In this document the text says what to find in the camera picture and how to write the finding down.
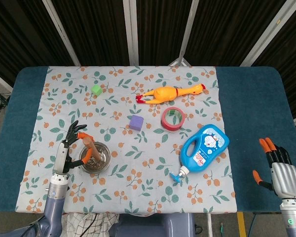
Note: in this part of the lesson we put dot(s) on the checkered white cloth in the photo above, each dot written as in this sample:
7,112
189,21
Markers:
74,225

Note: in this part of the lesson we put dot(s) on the red tape roll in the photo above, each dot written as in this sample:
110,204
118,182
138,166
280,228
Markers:
165,124

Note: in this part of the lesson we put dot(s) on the grey robot torso base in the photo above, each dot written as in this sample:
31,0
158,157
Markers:
158,225

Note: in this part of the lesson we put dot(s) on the white frame post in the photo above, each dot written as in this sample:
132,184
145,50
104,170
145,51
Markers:
61,34
269,32
188,32
131,32

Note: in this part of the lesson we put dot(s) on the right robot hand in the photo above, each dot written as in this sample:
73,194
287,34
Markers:
284,177

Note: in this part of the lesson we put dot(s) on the purple foam cube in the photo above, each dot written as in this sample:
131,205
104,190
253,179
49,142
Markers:
136,122

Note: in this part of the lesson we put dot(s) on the yellow rubber chicken toy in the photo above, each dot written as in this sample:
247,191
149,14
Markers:
165,93

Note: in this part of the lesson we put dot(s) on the blue pump detergent bottle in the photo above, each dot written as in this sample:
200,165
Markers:
202,150

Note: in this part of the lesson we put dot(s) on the wooden rolling pin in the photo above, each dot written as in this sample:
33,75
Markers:
92,148

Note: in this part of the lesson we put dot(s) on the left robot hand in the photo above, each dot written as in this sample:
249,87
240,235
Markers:
63,158

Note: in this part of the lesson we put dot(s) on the green foam cube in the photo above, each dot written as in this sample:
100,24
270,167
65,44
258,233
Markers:
97,90

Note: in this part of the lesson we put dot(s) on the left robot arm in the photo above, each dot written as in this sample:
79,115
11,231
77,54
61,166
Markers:
55,197

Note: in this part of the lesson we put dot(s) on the stainless steel bowl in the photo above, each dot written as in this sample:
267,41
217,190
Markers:
108,158

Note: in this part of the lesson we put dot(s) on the floral print tablecloth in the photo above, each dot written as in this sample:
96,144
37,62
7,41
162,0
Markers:
138,177

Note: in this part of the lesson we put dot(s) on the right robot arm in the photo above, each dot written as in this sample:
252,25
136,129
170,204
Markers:
293,217

